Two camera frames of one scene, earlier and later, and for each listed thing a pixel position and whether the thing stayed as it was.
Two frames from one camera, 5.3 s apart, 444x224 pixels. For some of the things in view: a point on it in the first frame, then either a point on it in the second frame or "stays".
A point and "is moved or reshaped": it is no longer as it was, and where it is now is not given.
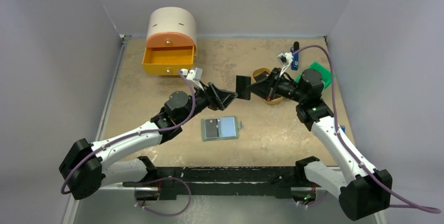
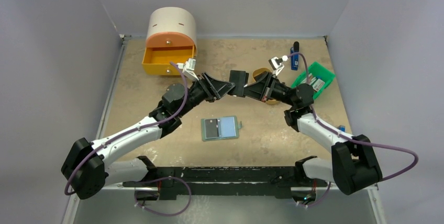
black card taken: (211, 129) stays
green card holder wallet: (224, 127) stays
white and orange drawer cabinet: (171, 26) stays
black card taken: (241, 83) is moved or reshaped
